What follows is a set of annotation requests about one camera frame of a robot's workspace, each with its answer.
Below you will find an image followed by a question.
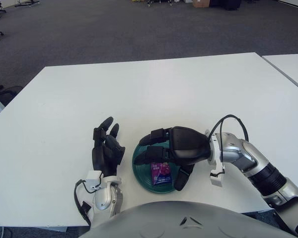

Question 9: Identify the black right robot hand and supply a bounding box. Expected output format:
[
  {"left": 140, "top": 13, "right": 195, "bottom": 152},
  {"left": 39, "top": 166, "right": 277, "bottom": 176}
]
[{"left": 134, "top": 126, "right": 212, "bottom": 191}]

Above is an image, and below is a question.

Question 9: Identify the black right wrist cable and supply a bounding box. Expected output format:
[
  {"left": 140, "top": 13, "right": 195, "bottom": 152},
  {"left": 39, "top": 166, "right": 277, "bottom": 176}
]
[{"left": 208, "top": 114, "right": 249, "bottom": 142}]

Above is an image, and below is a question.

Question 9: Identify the teal round plate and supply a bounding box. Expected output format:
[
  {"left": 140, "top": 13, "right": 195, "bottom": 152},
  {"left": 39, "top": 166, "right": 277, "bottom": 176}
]
[{"left": 132, "top": 135, "right": 189, "bottom": 194}]

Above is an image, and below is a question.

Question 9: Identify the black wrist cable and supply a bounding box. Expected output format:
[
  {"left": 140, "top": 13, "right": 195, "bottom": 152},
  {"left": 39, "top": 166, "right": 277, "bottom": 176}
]
[
  {"left": 208, "top": 114, "right": 249, "bottom": 142},
  {"left": 74, "top": 179, "right": 92, "bottom": 226}
]

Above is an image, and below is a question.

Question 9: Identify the black office chair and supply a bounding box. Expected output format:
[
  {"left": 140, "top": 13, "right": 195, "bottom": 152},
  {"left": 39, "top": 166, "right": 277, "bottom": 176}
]
[{"left": 0, "top": 68, "right": 23, "bottom": 104}]

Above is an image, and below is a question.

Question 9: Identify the black cabinet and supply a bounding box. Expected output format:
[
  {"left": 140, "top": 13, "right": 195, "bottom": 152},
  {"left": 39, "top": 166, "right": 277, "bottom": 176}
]
[{"left": 210, "top": 0, "right": 241, "bottom": 11}]

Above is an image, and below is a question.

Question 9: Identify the wheeled cart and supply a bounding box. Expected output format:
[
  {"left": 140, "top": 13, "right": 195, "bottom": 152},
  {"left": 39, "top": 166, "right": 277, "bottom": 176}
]
[{"left": 146, "top": 0, "right": 175, "bottom": 7}]

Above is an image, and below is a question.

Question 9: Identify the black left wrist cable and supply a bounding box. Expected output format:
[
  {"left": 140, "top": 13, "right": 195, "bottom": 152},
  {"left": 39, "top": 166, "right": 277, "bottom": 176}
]
[{"left": 74, "top": 179, "right": 92, "bottom": 226}]

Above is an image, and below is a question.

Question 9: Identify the silver robot torso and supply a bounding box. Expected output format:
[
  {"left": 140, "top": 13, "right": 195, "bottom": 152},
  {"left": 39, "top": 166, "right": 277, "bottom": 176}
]
[{"left": 78, "top": 201, "right": 298, "bottom": 238}]

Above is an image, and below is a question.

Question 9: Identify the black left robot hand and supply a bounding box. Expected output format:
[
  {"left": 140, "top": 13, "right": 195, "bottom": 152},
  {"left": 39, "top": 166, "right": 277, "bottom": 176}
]
[{"left": 91, "top": 116, "right": 126, "bottom": 178}]

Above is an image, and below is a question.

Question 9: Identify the white neighbouring desk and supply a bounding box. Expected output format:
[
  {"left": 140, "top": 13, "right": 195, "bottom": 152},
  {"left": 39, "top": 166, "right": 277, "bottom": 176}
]
[{"left": 262, "top": 53, "right": 298, "bottom": 95}]

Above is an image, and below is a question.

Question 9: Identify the blue purple gum pack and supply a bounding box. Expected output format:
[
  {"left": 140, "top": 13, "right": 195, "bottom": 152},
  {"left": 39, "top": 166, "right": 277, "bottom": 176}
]
[{"left": 150, "top": 161, "right": 172, "bottom": 185}]

